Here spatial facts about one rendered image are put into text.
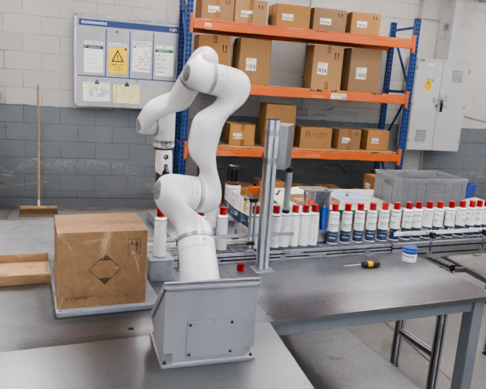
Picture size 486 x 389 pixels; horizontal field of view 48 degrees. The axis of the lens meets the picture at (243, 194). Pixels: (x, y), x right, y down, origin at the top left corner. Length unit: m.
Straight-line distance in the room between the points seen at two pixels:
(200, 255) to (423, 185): 2.85
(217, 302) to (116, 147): 5.33
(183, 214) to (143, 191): 5.18
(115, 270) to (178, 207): 0.35
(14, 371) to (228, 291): 0.62
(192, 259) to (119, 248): 0.33
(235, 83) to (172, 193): 0.40
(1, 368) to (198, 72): 1.02
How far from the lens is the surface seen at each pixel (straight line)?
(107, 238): 1.90
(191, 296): 1.56
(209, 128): 1.74
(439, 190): 4.39
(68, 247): 1.89
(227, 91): 1.74
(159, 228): 2.20
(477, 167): 8.71
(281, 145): 2.31
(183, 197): 1.75
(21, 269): 2.40
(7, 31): 6.81
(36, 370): 1.66
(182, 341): 1.61
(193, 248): 1.69
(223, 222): 2.44
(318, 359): 3.06
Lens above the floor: 1.65
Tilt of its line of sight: 12 degrees down
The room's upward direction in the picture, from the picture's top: 4 degrees clockwise
